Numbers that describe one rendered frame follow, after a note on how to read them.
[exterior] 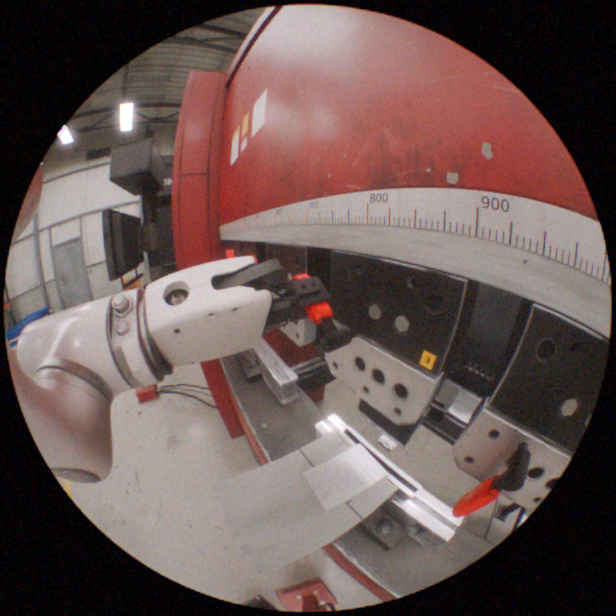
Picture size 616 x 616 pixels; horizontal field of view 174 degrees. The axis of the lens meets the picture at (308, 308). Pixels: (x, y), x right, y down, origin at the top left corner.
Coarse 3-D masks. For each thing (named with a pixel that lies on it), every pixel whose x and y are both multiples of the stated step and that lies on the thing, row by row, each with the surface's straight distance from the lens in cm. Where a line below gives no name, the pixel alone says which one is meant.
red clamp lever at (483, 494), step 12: (516, 456) 19; (528, 456) 19; (516, 468) 18; (492, 480) 20; (504, 480) 18; (516, 480) 17; (468, 492) 23; (480, 492) 21; (492, 492) 20; (456, 504) 24; (468, 504) 22; (480, 504) 21; (456, 516) 24
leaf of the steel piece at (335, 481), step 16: (320, 464) 39; (336, 464) 39; (352, 464) 40; (304, 480) 37; (320, 480) 38; (336, 480) 38; (352, 480) 38; (368, 480) 39; (320, 496) 37; (336, 496) 37; (352, 496) 38
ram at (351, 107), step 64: (256, 64) 76; (320, 64) 36; (384, 64) 26; (448, 64) 22; (320, 128) 28; (384, 128) 21; (448, 128) 18; (512, 128) 18; (256, 192) 46; (320, 192) 25; (512, 192) 16; (576, 192) 17; (384, 256) 18; (448, 256) 16; (512, 256) 15; (576, 320) 16
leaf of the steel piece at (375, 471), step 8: (352, 448) 41; (360, 448) 41; (352, 456) 40; (360, 456) 41; (368, 456) 41; (360, 464) 40; (368, 464) 40; (376, 464) 41; (368, 472) 40; (376, 472) 40; (384, 472) 40; (376, 480) 39
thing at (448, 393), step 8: (448, 384) 56; (440, 392) 53; (448, 392) 54; (456, 392) 57; (440, 400) 51; (448, 400) 52; (432, 408) 51; (440, 408) 51; (448, 408) 52; (432, 416) 52; (440, 416) 51; (384, 440) 43; (392, 448) 43
